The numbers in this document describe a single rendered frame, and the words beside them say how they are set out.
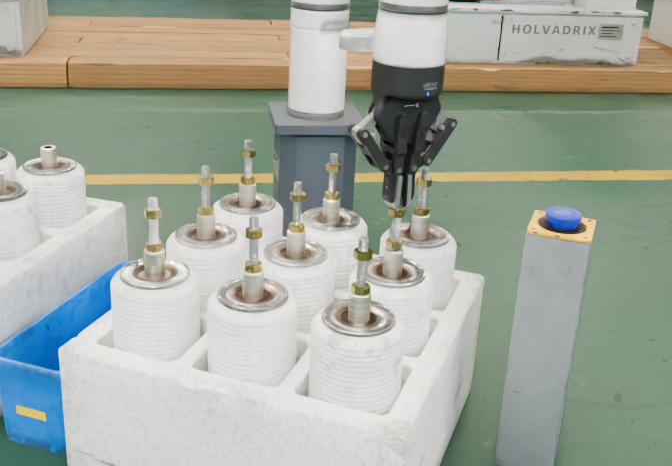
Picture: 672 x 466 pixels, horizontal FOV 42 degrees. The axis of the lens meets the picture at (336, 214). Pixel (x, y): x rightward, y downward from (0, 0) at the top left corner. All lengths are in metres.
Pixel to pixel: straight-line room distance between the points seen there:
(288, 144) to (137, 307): 0.53
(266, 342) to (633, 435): 0.55
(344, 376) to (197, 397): 0.16
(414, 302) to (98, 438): 0.38
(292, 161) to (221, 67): 1.44
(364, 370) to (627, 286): 0.87
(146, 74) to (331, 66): 1.50
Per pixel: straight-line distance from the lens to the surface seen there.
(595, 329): 1.48
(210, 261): 1.03
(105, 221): 1.33
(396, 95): 0.88
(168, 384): 0.93
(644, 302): 1.61
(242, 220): 1.13
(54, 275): 1.24
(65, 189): 1.29
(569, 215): 0.99
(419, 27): 0.87
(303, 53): 1.37
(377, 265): 1.00
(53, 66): 2.84
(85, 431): 1.03
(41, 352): 1.19
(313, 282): 0.99
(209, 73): 2.81
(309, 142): 1.38
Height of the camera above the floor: 0.67
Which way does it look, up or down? 22 degrees down
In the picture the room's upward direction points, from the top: 3 degrees clockwise
